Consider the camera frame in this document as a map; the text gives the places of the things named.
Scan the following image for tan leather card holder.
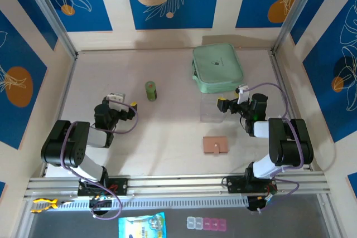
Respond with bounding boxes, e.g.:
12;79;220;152
202;135;228;156

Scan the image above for green cylindrical can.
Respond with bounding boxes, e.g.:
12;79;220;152
144;81;158;102

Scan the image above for mint green zip pouch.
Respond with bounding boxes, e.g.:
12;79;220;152
191;43;245;94

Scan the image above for yellow black pliers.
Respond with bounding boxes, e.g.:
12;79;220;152
31;197;75;214

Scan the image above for blue snack packet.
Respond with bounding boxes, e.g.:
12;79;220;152
118;212;168;238

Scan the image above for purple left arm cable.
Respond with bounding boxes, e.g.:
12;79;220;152
60;103;139;220

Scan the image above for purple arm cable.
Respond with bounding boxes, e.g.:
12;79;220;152
247;82;305;214
60;103;139;220

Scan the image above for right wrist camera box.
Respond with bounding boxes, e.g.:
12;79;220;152
235;84;250;105

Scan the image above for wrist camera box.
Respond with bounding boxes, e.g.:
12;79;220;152
107;92;129;110
235;84;250;105

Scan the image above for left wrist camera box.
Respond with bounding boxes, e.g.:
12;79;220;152
107;92;129;110

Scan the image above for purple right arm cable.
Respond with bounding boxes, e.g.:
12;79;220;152
247;82;305;214

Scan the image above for aluminium table edge rail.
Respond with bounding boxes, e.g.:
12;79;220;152
269;52;313;172
41;54;79;177

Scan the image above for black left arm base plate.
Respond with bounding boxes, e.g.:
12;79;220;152
77;177;129;197

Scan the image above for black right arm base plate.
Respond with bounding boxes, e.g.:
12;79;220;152
225;174;277;194

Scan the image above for aluminium mounting rail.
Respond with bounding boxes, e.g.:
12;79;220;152
23;172;331;201

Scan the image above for slotted grey cable duct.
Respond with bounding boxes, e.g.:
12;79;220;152
23;195;249;212

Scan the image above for aluminium frame post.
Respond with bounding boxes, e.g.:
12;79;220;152
21;0;79;59
272;0;320;55

